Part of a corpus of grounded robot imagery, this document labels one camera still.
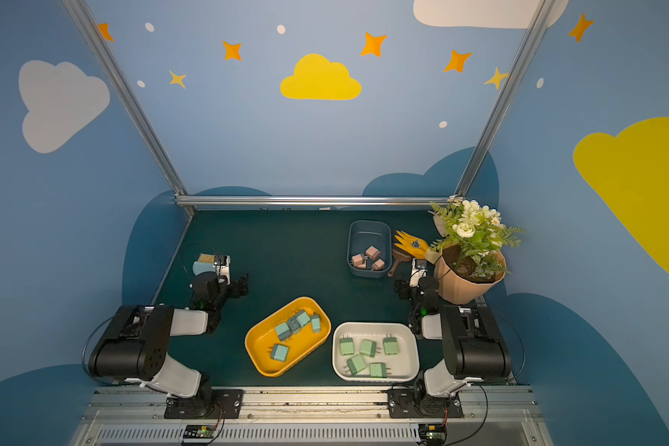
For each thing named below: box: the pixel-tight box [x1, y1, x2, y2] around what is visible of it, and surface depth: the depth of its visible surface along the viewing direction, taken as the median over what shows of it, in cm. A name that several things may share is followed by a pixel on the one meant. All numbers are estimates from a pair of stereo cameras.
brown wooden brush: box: [386, 243, 414, 278], surface depth 106 cm
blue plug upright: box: [275, 321, 293, 342], surface depth 87 cm
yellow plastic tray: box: [244, 296, 332, 378], surface depth 87 cm
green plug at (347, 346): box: [339, 333, 355, 356], surface depth 85 cm
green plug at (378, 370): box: [368, 362, 393, 379], surface depth 80 cm
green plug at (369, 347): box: [359, 339, 382, 358], surface depth 84 cm
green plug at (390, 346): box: [382, 333, 399, 356], surface depth 85 cm
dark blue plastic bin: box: [346, 220, 393, 278], surface depth 110 cm
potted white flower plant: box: [424, 194, 527, 305], surface depth 82 cm
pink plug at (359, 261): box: [351, 252, 368, 269], surface depth 101 cm
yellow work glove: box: [393, 230, 430, 260], surface depth 109 cm
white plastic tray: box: [331, 321, 420, 383], surface depth 84 cm
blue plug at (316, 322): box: [311, 312, 321, 334], surface depth 88 cm
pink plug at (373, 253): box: [365, 245, 381, 262], surface depth 107 cm
